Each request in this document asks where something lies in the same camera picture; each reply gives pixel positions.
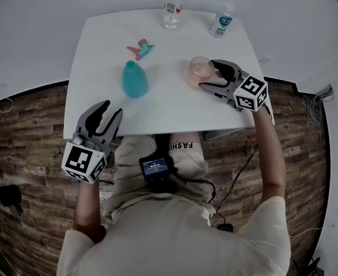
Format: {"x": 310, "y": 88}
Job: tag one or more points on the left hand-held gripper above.
{"x": 78, "y": 161}

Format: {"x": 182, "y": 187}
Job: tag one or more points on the black screen device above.
{"x": 154, "y": 168}

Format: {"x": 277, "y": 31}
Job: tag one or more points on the teal large spray bottle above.
{"x": 134, "y": 82}

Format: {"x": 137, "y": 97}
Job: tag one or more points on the black tripod stand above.
{"x": 307, "y": 267}

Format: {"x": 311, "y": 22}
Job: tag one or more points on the small black box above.
{"x": 225, "y": 228}

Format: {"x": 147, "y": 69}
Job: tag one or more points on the clear plastic bottle red label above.
{"x": 172, "y": 19}

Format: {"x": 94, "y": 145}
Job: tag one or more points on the person's right hand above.
{"x": 218, "y": 74}

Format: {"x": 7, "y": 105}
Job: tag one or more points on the pink and teal spray nozzle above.
{"x": 142, "y": 49}

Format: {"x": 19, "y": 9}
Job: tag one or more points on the small blue plastic bag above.
{"x": 17, "y": 210}

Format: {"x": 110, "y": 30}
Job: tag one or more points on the person's right forearm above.
{"x": 269, "y": 160}

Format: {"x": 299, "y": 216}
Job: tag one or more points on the white table leg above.
{"x": 223, "y": 134}

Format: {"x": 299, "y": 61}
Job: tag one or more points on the person's left forearm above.
{"x": 88, "y": 211}

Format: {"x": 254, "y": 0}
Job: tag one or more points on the person's beige printed shorts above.
{"x": 189, "y": 160}

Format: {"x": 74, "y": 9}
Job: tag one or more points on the pink textured plastic cup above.
{"x": 199, "y": 73}

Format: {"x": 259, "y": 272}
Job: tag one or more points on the person's beige t-shirt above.
{"x": 174, "y": 240}

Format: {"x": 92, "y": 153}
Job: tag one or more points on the black waste bin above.
{"x": 9, "y": 195}

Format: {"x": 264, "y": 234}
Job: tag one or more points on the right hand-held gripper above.
{"x": 250, "y": 93}

